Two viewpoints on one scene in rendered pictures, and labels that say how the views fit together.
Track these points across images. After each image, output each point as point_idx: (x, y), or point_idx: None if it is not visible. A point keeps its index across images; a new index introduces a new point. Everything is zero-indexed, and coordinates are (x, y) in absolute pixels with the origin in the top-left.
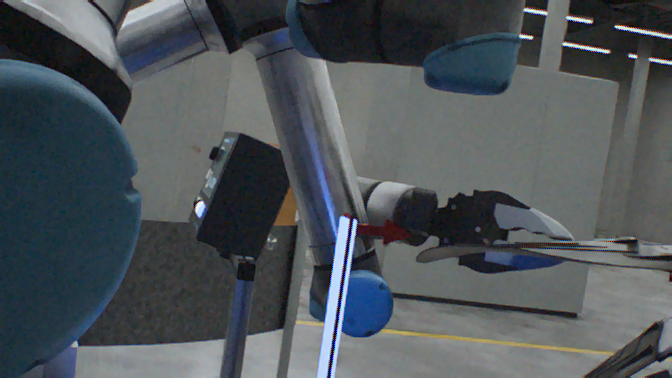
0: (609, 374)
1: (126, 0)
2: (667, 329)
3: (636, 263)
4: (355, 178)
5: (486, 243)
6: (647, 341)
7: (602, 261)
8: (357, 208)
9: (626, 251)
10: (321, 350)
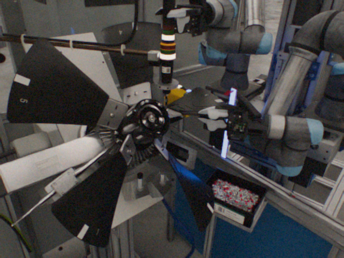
0: (181, 166)
1: (206, 37)
2: (166, 155)
3: (174, 101)
4: (270, 100)
5: (227, 120)
6: (172, 157)
7: (181, 97)
8: (263, 107)
9: (179, 105)
10: None
